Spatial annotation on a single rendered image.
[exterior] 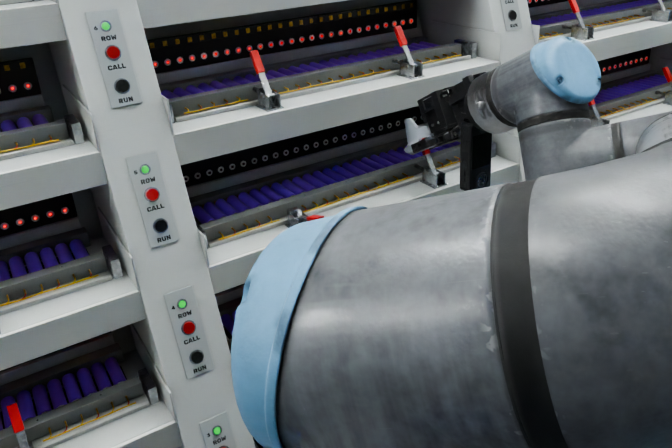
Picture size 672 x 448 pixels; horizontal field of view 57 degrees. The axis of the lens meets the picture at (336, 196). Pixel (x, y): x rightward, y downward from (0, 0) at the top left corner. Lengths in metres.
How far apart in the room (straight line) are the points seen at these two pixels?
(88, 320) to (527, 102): 0.62
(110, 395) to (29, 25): 0.50
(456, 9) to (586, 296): 1.05
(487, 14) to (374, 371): 0.99
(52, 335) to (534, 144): 0.65
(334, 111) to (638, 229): 0.77
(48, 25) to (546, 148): 0.63
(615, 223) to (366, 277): 0.09
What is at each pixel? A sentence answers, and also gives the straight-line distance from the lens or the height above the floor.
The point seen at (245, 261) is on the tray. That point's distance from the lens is 0.91.
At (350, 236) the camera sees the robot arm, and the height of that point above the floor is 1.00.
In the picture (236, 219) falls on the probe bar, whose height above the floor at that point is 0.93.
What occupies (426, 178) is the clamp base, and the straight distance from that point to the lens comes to 1.09.
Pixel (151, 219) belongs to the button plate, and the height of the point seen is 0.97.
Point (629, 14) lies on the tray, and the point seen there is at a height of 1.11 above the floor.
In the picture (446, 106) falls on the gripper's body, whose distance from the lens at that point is 0.98.
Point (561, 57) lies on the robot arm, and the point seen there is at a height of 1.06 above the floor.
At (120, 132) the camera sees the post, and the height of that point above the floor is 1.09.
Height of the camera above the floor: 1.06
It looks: 8 degrees down
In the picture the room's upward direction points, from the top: 13 degrees counter-clockwise
